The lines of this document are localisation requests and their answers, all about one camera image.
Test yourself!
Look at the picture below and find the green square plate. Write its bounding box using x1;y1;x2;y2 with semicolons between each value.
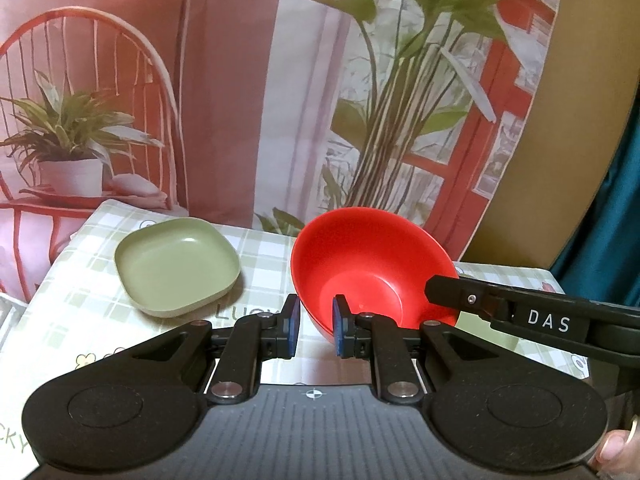
114;217;244;318

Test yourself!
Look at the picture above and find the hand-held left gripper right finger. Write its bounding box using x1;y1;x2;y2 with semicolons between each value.
332;294;501;404

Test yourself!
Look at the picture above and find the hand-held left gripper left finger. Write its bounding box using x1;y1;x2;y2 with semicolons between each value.
114;294;302;406

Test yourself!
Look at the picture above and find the printed wall backdrop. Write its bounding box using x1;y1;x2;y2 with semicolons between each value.
0;0;562;302

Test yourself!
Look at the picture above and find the red bowl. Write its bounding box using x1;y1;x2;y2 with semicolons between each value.
290;207;462;348

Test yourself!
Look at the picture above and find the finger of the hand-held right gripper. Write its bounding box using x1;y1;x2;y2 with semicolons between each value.
424;274;517;337

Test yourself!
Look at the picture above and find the teal curtain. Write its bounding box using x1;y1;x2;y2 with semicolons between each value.
549;105;640;307

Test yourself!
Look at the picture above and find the person's right hand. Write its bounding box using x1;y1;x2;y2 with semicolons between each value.
595;417;640;480

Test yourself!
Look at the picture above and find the green checked tablecloth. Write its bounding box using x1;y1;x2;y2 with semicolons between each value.
0;199;596;480

